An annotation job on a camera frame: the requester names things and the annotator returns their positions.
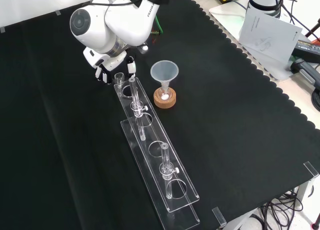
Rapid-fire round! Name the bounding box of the black grey power plug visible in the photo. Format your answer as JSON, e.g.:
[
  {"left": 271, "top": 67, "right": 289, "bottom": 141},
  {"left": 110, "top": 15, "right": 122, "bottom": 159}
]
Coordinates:
[{"left": 291, "top": 58, "right": 320, "bottom": 85}]

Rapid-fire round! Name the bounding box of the translucent plastic funnel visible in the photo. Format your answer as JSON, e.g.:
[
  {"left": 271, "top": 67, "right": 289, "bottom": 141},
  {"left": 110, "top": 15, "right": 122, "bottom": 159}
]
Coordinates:
[{"left": 150, "top": 60, "right": 180, "bottom": 96}]

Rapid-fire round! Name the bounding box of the white machine base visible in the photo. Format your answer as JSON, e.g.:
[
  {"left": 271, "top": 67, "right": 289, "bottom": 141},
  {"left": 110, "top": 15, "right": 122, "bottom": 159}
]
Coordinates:
[{"left": 248, "top": 0, "right": 285, "bottom": 16}]

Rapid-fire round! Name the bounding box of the cork ring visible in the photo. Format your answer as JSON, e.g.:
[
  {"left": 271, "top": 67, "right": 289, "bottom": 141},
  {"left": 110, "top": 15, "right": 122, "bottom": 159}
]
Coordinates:
[{"left": 153, "top": 87, "right": 177, "bottom": 109}]

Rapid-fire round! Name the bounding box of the black power adapter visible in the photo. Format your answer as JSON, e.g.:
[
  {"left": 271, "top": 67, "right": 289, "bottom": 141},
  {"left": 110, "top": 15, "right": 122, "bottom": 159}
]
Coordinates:
[{"left": 293, "top": 38, "right": 320, "bottom": 63}]

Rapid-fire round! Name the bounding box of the clear acrylic funnel stand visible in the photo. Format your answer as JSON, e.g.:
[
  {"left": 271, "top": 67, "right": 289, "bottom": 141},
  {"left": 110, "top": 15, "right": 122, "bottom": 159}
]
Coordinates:
[{"left": 113, "top": 76, "right": 201, "bottom": 230}]

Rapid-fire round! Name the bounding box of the clear acrylic cloth clip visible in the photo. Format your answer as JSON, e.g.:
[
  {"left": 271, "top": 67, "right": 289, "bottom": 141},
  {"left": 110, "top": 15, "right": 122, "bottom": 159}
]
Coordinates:
[
  {"left": 303, "top": 161, "right": 320, "bottom": 178},
  {"left": 211, "top": 206, "right": 227, "bottom": 228}
]

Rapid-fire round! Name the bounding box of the black cable bundle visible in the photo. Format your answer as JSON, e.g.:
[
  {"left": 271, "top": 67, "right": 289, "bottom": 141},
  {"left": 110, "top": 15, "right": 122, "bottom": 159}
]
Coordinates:
[{"left": 259, "top": 187, "right": 305, "bottom": 230}]

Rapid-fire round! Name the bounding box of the white paper booklet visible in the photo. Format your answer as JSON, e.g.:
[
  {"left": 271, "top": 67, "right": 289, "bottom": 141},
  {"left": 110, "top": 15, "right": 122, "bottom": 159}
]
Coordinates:
[{"left": 238, "top": 7, "right": 303, "bottom": 66}]

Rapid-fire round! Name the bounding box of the pale board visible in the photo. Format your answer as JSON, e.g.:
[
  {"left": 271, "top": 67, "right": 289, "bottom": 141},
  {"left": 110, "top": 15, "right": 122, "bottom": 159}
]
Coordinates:
[{"left": 208, "top": 0, "right": 298, "bottom": 81}]

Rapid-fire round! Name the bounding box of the round-bottom glass flask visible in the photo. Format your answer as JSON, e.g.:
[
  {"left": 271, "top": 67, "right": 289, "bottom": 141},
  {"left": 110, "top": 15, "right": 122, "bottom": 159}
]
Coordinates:
[{"left": 157, "top": 86, "right": 173, "bottom": 101}]

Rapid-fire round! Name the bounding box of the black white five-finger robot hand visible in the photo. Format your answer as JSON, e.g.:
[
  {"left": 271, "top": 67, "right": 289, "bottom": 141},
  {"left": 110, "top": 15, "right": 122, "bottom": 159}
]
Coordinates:
[{"left": 82, "top": 46, "right": 138, "bottom": 86}]

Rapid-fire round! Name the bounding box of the black table cloth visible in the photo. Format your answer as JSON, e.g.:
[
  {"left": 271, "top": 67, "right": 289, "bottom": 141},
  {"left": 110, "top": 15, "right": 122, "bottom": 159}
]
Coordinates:
[{"left": 0, "top": 0, "right": 320, "bottom": 230}]

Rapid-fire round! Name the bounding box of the clear glass weighing funnel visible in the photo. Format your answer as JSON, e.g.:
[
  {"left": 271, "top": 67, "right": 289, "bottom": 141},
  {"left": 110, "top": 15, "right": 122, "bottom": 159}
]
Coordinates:
[{"left": 114, "top": 72, "right": 126, "bottom": 88}]

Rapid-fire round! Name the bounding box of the green cable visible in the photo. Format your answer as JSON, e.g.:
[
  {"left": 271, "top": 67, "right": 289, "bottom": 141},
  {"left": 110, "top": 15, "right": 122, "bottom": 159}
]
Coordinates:
[{"left": 154, "top": 14, "right": 165, "bottom": 37}]

